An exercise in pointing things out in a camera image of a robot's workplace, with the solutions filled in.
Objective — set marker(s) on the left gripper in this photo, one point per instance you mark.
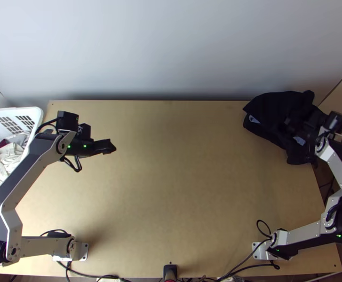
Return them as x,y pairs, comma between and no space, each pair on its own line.
103,147

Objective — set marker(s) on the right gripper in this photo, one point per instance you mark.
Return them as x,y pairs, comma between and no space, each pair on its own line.
314,123

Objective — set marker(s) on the dark t-shirt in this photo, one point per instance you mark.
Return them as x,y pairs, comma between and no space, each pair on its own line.
279,105

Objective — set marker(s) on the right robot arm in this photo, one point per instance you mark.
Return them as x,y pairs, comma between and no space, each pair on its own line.
335,164

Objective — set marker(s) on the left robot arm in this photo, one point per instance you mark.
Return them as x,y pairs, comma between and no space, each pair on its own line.
26,164

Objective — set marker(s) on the white laundry basket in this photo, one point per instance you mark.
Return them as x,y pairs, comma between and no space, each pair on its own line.
12,114

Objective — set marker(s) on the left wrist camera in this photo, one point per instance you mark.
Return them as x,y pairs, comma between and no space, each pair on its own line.
85,130

